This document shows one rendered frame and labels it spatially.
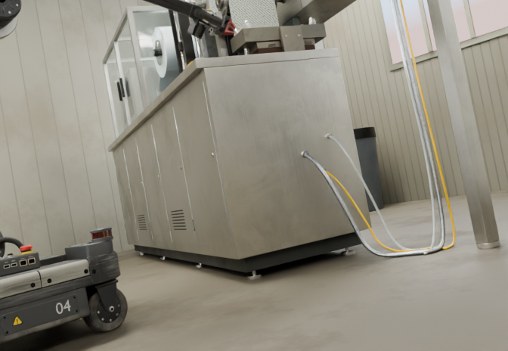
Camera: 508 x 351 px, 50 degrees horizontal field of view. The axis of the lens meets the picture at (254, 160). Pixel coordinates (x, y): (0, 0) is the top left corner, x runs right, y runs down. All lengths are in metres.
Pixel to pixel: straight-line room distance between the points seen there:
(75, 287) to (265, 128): 0.98
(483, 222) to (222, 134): 1.01
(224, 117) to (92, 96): 3.33
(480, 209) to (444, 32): 0.65
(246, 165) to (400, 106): 2.95
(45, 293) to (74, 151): 3.57
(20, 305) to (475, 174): 1.54
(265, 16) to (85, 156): 2.97
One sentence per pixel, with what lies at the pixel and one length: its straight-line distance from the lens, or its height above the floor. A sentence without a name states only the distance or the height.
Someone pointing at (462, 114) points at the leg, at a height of 0.49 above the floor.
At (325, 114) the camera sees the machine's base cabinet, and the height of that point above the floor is 0.61.
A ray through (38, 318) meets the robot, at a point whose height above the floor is 0.11.
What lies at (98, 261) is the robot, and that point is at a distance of 1.77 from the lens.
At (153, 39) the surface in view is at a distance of 3.57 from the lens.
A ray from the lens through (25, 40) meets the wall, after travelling 5.29.
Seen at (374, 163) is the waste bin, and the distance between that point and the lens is 4.64.
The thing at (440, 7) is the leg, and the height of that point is 0.88.
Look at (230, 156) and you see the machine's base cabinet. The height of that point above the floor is 0.50.
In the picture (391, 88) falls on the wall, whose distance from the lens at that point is 5.01.
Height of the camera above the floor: 0.36
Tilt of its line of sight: 3 degrees up
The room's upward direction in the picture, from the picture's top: 10 degrees counter-clockwise
